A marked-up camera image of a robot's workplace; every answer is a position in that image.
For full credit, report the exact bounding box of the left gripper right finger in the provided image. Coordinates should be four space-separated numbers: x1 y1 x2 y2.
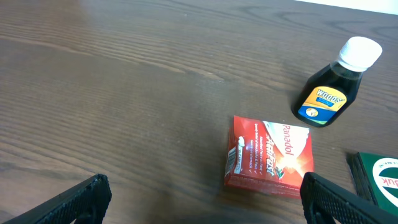
300 172 397 224

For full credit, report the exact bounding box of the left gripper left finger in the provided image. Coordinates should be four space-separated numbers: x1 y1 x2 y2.
4 174 112 224

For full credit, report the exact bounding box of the red Panadol box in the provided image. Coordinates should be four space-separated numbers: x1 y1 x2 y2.
224 116 314 198

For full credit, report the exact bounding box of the green white square box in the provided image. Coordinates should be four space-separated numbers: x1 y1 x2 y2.
347 152 397 215

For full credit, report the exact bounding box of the dark syrup bottle white cap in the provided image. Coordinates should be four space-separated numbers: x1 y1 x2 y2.
292 36 382 128

